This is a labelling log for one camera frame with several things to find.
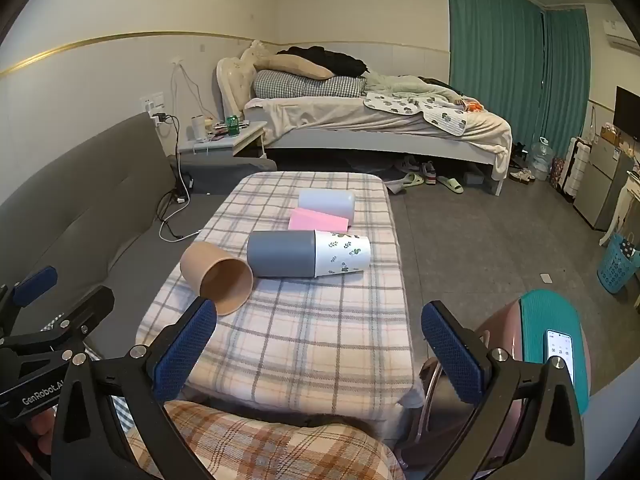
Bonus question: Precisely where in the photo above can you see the beige pillow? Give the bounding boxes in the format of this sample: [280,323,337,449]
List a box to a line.
[260,52,334,81]

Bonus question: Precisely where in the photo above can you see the brown paper cup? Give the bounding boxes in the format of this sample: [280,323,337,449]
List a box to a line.
[180,242,255,317]

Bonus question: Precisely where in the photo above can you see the black television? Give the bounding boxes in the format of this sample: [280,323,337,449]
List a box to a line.
[614,86,640,134]

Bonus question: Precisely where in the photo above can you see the person's plaid trouser leg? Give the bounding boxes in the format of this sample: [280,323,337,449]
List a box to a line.
[125,400,407,480]

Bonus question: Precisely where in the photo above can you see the checked pillow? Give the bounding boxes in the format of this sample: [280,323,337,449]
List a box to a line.
[252,70,366,99]

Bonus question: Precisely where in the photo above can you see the silver fridge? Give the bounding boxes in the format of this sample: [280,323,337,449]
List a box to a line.
[572,137,635,231]

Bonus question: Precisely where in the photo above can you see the teal laundry basket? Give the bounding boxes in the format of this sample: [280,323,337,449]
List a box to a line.
[596,232,640,295]

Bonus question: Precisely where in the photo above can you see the grey sofa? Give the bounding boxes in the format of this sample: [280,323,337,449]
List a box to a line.
[0,111,278,351]

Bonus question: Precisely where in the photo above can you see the white suitcase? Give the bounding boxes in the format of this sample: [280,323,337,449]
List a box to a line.
[562,137,592,204]

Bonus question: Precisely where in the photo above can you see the smartphone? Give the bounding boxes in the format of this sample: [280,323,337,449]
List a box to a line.
[544,329,576,387]

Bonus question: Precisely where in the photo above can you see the light green quilt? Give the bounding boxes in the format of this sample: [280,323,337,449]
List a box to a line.
[365,74,467,107]

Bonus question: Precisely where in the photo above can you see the pink cup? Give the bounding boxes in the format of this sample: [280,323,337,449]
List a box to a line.
[288,208,351,234]

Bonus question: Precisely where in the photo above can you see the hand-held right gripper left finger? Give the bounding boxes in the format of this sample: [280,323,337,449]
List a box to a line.
[50,296,219,480]

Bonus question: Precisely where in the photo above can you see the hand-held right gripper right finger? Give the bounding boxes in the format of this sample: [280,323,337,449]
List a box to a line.
[420,301,586,480]

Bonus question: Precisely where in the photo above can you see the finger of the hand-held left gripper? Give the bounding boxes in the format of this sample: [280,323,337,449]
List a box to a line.
[0,286,116,377]
[0,266,59,341]

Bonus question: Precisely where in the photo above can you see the shoes under bed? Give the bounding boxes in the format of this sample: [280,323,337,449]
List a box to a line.
[394,156,437,177]

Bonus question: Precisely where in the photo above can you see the person's left hand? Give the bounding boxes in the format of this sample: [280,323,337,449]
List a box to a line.
[15,405,58,467]

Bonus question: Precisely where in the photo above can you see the white leaf print blanket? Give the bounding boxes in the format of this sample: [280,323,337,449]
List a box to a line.
[363,91,469,137]

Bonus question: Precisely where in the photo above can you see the black charger cable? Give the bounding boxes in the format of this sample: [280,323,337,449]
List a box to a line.
[152,112,195,241]

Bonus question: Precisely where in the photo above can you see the white desk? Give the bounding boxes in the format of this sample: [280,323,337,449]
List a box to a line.
[597,157,640,249]

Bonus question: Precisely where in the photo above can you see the narrow teal curtain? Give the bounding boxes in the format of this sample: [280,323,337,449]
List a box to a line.
[542,7,592,147]

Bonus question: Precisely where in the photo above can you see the brown chair with teal cushion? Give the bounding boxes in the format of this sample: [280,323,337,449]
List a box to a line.
[400,289,596,480]

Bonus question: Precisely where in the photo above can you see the pale white cup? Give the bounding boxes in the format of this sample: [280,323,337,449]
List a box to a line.
[298,188,356,226]

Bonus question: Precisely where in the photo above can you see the wide teal curtain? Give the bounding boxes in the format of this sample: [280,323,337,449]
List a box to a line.
[446,0,546,157]

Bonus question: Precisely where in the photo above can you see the white hanging wall cable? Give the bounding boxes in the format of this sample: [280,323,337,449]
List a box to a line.
[171,56,213,128]

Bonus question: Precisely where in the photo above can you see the large water bottle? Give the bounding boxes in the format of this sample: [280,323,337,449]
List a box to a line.
[529,136,554,182]

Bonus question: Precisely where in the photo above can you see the grey cup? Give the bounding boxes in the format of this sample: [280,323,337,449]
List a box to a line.
[246,230,318,279]

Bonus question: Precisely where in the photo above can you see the black clothing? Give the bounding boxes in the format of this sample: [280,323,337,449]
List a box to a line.
[276,46,369,79]

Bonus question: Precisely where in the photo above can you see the plaid-covered table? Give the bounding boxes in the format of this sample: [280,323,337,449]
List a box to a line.
[136,171,426,408]

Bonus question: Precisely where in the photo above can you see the bed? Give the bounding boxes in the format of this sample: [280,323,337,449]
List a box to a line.
[216,40,514,197]

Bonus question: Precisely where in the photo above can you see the white air conditioner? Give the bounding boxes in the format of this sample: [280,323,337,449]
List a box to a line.
[602,19,640,54]

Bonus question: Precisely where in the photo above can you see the white leaf print cup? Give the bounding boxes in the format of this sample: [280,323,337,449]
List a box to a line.
[314,230,372,278]

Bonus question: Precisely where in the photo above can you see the white nightstand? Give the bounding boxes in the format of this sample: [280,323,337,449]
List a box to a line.
[179,121,269,159]

